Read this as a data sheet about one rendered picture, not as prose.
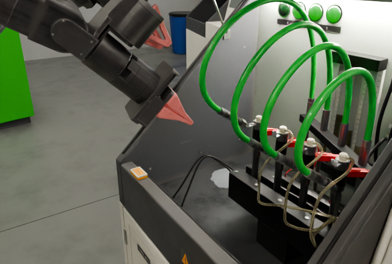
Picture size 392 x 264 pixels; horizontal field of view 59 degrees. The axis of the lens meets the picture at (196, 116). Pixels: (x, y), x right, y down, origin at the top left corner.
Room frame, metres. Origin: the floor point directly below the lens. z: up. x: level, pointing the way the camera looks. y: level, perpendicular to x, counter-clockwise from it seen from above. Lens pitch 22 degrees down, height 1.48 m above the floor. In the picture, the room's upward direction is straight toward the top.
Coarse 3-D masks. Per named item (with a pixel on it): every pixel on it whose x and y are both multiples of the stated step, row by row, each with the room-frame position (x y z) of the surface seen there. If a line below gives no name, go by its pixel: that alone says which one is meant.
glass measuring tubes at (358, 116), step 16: (336, 64) 0.93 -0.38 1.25; (352, 64) 0.88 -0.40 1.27; (368, 64) 0.85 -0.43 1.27; (384, 64) 0.84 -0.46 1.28; (352, 80) 0.91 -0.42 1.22; (336, 96) 0.94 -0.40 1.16; (352, 96) 0.88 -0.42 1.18; (368, 96) 0.85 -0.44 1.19; (336, 112) 0.93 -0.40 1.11; (352, 112) 0.87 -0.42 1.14; (336, 128) 0.90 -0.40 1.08; (352, 128) 0.87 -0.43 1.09; (352, 144) 0.88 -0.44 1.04
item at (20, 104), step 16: (16, 32) 3.44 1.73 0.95; (0, 48) 3.33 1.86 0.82; (16, 48) 3.42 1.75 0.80; (0, 64) 3.31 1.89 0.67; (16, 64) 3.40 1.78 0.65; (0, 80) 3.29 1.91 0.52; (16, 80) 3.38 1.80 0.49; (0, 96) 3.27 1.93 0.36; (16, 96) 3.36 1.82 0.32; (0, 112) 3.25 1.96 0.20; (16, 112) 3.34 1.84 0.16; (32, 112) 3.44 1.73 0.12; (0, 128) 3.27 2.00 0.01
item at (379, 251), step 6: (390, 210) 0.52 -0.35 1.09; (390, 216) 0.51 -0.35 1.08; (390, 222) 0.51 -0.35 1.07; (384, 228) 0.51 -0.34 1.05; (390, 228) 0.51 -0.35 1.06; (384, 234) 0.51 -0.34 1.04; (390, 234) 0.50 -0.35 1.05; (384, 240) 0.50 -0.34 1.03; (390, 240) 0.50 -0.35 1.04; (378, 246) 0.51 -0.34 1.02; (384, 246) 0.50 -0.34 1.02; (390, 246) 0.50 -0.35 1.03; (378, 252) 0.50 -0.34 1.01; (384, 252) 0.50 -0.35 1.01; (390, 252) 0.49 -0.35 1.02; (372, 258) 0.51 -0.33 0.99; (378, 258) 0.50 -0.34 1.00; (384, 258) 0.49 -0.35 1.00; (390, 258) 0.49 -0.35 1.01
